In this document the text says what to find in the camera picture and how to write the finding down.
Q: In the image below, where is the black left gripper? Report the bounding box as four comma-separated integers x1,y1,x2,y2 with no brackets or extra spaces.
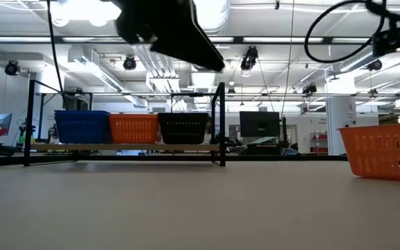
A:
112,0,226,72

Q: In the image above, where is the orange slotted plastic basket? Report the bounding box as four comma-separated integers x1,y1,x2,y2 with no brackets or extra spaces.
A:
108,113,160,144
337,122,400,182

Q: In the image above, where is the black metal shelf, wooden board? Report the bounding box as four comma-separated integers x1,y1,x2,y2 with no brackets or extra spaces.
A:
23,80,227,167

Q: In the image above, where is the white round pillar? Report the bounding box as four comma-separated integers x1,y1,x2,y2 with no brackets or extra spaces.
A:
326,97,358,156

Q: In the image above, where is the person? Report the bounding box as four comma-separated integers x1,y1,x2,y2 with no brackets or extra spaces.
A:
203,117,213,145

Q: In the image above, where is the black computer monitor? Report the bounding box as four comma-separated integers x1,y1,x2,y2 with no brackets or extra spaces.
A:
239,111,281,138

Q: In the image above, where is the red storage rack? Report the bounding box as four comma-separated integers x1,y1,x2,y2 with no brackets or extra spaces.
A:
310,131,328,154

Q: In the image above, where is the silver ribbed ceiling duct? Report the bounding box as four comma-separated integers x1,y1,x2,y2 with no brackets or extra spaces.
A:
194,0,232,35

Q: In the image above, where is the black hanging camera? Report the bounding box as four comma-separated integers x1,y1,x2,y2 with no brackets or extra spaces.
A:
240,45,260,78

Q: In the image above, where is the black background rig frame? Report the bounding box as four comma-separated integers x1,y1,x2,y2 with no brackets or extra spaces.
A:
35,90,400,105

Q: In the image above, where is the black overhead frame beam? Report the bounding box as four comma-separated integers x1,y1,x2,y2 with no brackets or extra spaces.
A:
0,35,374,46

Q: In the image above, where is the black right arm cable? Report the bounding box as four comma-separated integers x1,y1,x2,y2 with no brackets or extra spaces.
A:
303,0,388,65

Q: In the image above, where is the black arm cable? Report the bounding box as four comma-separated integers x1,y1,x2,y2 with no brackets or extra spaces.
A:
46,0,69,110
303,0,388,65

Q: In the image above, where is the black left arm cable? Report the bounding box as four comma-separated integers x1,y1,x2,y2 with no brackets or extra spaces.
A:
46,0,69,110

